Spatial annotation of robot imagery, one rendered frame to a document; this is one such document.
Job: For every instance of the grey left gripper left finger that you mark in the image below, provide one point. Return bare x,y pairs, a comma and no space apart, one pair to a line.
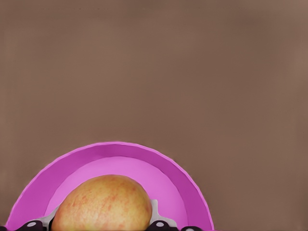
39,223

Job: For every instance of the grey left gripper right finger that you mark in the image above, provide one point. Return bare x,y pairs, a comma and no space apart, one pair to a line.
158,220

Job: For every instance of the yellow-red apple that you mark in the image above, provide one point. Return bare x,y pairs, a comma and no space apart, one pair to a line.
103,204

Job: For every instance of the pink plate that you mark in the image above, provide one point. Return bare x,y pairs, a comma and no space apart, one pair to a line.
168,173

